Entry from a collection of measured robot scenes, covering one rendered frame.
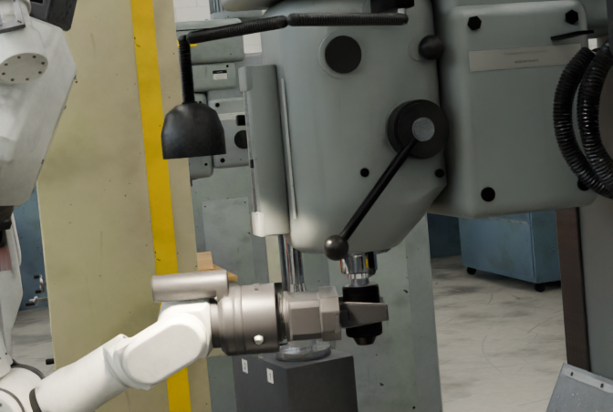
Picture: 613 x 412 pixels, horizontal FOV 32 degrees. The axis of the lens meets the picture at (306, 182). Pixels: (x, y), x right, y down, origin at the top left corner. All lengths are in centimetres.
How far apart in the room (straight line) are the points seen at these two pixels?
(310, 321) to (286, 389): 35
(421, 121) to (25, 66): 53
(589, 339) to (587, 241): 15
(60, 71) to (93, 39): 145
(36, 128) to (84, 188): 151
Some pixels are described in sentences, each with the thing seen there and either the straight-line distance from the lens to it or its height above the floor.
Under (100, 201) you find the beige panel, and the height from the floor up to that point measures 131.
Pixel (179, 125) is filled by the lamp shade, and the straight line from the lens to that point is 120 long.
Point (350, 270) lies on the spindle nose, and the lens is 136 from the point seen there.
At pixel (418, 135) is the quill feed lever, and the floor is 145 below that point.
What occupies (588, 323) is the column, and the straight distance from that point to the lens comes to 164.
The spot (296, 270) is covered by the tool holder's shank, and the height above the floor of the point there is 124.
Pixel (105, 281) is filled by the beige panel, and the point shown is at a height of 109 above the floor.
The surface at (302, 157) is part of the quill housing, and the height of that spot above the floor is 143.
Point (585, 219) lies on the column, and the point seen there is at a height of 130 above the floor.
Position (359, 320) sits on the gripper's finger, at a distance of 136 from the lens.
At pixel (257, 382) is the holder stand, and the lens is 178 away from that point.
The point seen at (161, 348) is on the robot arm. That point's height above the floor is 121.
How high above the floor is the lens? 147
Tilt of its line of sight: 3 degrees down
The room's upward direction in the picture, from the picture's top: 5 degrees counter-clockwise
